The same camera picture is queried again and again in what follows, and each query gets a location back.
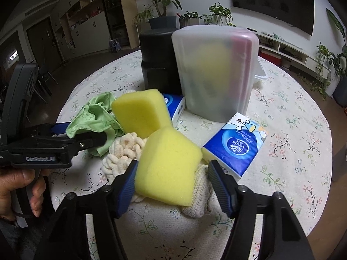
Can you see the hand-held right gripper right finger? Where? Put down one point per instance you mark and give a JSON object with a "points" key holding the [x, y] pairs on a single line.
{"points": [[219, 184]]}

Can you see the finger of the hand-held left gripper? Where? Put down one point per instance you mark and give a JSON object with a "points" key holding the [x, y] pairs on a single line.
{"points": [[59, 127], [90, 140]]}

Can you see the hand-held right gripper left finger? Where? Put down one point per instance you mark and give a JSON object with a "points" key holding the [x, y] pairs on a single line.
{"points": [[127, 187]]}

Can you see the brown snack bar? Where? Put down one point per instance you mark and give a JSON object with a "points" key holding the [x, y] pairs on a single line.
{"points": [[199, 192]]}

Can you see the green cloth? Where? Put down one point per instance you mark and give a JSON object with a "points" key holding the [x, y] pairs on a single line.
{"points": [[92, 116]]}

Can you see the yellow white small box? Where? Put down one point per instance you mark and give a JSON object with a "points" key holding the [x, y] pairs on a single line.
{"points": [[233, 146]]}

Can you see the yellow sponge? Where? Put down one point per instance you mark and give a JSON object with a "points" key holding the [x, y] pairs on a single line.
{"points": [[141, 111], [168, 168]]}

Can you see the blue tissue packet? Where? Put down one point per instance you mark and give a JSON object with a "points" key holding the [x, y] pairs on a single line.
{"points": [[174, 105]]}

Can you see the person's left hand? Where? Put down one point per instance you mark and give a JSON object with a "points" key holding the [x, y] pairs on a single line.
{"points": [[10, 184]]}

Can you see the cream looped cloth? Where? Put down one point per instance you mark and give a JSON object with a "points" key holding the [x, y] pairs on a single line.
{"points": [[124, 146]]}

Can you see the dark chair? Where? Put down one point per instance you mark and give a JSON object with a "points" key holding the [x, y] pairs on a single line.
{"points": [[44, 77]]}

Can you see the dark wooden door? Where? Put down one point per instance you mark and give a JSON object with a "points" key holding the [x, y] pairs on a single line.
{"points": [[43, 43]]}

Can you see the person's dark trousers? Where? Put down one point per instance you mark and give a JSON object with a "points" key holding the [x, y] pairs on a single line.
{"points": [[10, 238]]}

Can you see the small blue cart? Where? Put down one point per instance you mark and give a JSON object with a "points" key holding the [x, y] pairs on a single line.
{"points": [[115, 45]]}

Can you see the black cylindrical container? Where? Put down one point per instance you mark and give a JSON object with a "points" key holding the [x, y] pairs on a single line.
{"points": [[160, 59]]}

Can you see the translucent plastic container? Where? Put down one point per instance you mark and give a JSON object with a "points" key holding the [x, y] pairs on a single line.
{"points": [[211, 67]]}

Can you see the dark display cabinet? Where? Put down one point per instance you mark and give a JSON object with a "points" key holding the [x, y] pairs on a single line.
{"points": [[113, 10]]}

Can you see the wooden panel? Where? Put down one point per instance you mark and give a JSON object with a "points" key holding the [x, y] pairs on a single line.
{"points": [[128, 10]]}

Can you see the red storage box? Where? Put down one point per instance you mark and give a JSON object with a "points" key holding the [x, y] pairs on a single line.
{"points": [[271, 58]]}

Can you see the thin grassy potted plant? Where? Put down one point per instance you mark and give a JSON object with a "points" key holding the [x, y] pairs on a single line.
{"points": [[143, 13]]}

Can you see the tall plant in dark pot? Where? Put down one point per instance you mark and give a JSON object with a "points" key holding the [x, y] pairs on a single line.
{"points": [[162, 23]]}

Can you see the small white pot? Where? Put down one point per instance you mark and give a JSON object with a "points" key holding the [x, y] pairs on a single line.
{"points": [[286, 62]]}

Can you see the large-leaved plant in dark pot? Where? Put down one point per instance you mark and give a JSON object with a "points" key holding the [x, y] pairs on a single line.
{"points": [[340, 89]]}

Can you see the white television cabinet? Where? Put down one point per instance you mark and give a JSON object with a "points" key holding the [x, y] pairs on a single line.
{"points": [[295, 50]]}

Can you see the plant in grey ribbed pot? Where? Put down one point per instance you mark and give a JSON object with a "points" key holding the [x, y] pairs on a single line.
{"points": [[189, 21]]}

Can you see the small-leaved trailing potted plant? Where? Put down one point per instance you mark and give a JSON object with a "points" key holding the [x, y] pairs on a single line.
{"points": [[322, 57]]}

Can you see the trailing leafy plant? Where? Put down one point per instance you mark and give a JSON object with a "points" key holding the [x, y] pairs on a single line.
{"points": [[219, 13]]}

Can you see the white wall cabinets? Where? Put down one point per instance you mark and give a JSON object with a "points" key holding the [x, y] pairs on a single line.
{"points": [[89, 29]]}

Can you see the wall television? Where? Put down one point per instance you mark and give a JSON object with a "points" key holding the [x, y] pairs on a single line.
{"points": [[271, 2]]}

